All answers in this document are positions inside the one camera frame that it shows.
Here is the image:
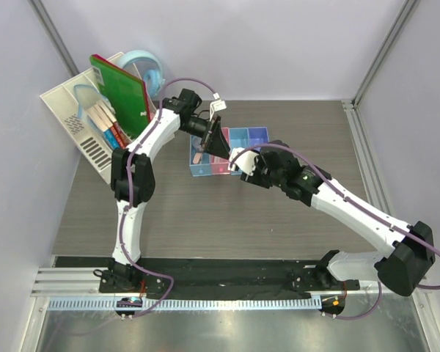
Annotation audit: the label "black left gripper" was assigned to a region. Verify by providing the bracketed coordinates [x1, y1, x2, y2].
[180, 116, 230, 160]

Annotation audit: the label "clear jar of paperclips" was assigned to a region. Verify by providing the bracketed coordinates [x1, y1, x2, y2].
[191, 136, 202, 150]

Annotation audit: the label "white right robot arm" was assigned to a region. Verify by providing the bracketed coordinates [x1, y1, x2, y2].
[230, 145, 435, 296]

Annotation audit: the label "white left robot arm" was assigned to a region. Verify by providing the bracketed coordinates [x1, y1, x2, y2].
[94, 89, 230, 293]

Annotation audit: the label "light blue headphones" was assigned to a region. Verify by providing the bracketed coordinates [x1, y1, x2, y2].
[117, 50, 165, 98]

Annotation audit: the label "blue and red books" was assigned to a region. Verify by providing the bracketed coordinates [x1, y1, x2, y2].
[103, 123, 131, 150]

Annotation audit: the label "green folder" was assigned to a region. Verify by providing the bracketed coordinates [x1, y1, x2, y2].
[89, 54, 151, 139]

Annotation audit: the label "white desk organizer rack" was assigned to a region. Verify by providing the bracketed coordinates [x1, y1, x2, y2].
[41, 53, 158, 184]

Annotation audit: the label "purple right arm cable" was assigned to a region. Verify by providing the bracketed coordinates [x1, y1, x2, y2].
[238, 142, 440, 319]

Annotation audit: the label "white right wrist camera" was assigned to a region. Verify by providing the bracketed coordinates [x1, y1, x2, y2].
[228, 147, 260, 176]

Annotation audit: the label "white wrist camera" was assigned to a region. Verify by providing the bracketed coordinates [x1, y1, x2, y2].
[228, 147, 260, 176]
[209, 92, 227, 116]

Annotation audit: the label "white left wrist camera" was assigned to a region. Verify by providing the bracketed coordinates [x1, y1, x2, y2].
[209, 92, 227, 116]

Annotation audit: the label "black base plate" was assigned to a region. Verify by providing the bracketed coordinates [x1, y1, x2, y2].
[91, 256, 360, 300]

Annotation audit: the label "white slotted cable duct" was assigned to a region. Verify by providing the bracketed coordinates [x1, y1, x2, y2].
[48, 296, 322, 312]

